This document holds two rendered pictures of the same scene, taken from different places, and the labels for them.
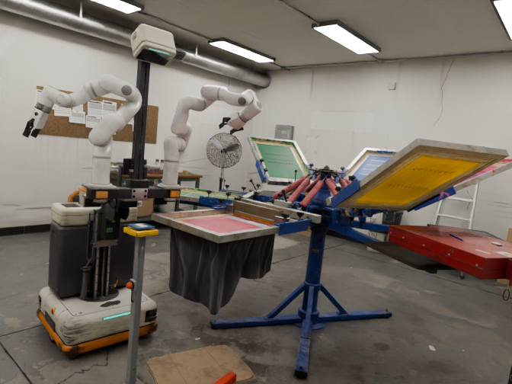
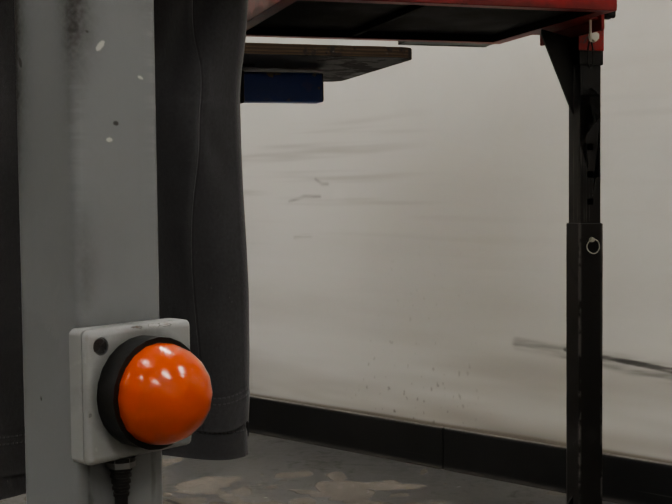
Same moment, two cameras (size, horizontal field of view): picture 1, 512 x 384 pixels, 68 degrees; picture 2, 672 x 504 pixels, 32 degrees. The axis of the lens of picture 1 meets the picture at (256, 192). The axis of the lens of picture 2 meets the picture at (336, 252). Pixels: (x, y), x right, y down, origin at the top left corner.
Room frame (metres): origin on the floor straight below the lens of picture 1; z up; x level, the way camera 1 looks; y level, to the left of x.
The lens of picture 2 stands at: (1.82, 1.03, 0.72)
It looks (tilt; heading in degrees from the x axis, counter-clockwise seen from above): 3 degrees down; 272
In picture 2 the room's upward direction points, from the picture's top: 1 degrees counter-clockwise
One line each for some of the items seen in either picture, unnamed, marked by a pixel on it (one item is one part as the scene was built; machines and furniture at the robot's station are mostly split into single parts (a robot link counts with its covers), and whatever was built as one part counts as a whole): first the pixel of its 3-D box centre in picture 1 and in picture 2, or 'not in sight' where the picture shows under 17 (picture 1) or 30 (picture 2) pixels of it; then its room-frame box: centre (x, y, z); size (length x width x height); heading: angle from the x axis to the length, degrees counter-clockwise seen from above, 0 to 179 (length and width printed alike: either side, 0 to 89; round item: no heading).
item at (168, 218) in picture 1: (232, 221); not in sight; (2.29, 0.12, 0.97); 0.79 x 0.58 x 0.04; 140
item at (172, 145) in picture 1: (173, 148); not in sight; (2.40, 0.55, 1.37); 0.13 x 0.10 x 0.16; 162
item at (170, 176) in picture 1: (169, 173); not in sight; (2.40, 0.56, 1.21); 0.16 x 0.13 x 0.15; 44
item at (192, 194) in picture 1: (217, 187); not in sight; (3.26, 0.34, 1.05); 1.08 x 0.61 x 0.23; 80
